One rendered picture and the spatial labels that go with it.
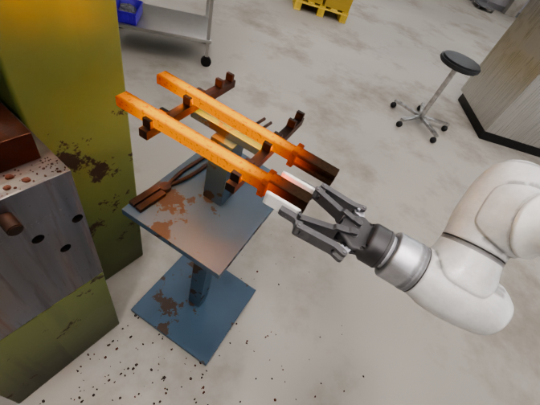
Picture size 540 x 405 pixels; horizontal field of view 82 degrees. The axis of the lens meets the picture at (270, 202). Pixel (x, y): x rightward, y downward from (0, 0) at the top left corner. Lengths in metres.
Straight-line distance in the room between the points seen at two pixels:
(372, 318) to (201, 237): 1.21
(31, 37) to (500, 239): 0.91
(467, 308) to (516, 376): 1.66
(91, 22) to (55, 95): 0.18
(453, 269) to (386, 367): 1.22
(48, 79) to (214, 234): 0.50
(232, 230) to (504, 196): 0.58
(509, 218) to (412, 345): 1.37
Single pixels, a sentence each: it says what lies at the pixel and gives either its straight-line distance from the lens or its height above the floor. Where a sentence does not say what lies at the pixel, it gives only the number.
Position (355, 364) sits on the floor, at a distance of 1.67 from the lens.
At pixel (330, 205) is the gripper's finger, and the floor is 1.03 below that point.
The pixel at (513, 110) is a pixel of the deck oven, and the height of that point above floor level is 0.38.
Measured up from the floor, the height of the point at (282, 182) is 1.05.
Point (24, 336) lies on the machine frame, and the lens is 1.14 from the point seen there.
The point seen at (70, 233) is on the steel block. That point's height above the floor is 0.73.
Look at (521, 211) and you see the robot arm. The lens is 0.57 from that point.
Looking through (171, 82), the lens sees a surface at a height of 1.04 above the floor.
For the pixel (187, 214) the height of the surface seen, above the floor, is 0.76.
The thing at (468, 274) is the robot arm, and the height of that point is 1.09.
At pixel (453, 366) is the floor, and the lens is 1.99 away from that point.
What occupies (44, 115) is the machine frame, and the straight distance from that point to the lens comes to 0.91.
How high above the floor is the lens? 1.44
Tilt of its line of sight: 48 degrees down
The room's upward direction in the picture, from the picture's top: 22 degrees clockwise
